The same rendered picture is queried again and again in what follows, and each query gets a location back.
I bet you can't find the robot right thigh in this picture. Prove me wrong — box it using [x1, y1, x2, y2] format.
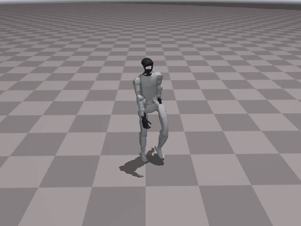
[138, 107, 148, 137]

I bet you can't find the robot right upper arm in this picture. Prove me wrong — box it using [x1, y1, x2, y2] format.
[133, 77, 144, 101]

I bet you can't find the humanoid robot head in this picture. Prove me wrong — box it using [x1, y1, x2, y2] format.
[141, 58, 153, 76]

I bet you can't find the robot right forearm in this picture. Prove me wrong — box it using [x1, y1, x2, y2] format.
[136, 96, 145, 117]

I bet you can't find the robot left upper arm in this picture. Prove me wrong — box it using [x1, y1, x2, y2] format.
[155, 72, 163, 91]

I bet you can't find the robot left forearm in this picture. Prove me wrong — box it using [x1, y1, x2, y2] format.
[157, 90, 162, 99]

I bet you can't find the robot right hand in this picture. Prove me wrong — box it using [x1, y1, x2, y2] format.
[141, 112, 151, 129]

